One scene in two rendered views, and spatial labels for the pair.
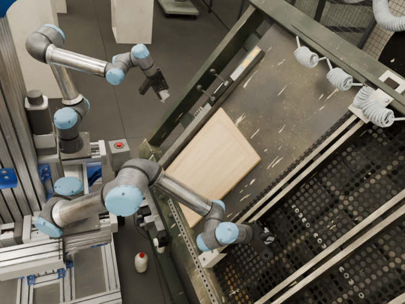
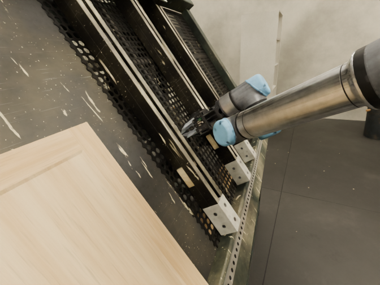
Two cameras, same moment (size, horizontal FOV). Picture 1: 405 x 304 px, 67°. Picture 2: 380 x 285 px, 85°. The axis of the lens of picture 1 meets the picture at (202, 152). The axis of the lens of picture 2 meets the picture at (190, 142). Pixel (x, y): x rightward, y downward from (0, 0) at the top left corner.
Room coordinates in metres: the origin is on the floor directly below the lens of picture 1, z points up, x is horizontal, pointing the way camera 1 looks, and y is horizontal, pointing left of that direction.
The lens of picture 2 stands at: (1.19, 0.28, 1.50)
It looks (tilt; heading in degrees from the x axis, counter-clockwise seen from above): 23 degrees down; 238
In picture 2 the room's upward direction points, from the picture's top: 4 degrees counter-clockwise
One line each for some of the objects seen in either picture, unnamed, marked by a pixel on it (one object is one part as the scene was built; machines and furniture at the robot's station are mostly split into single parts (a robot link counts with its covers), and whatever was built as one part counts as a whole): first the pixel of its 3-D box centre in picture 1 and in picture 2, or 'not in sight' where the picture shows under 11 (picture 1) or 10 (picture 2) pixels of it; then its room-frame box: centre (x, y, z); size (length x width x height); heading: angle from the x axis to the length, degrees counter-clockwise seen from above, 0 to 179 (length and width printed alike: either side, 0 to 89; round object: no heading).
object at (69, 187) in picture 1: (69, 193); not in sight; (0.79, 0.54, 1.20); 0.13 x 0.12 x 0.14; 0
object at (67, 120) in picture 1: (67, 122); not in sight; (1.24, 0.78, 1.20); 0.13 x 0.12 x 0.14; 3
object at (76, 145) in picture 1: (69, 139); not in sight; (1.23, 0.78, 1.09); 0.15 x 0.15 x 0.10
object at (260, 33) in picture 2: not in sight; (259, 77); (-2.17, -2.41, 1.03); 0.60 x 0.58 x 2.05; 28
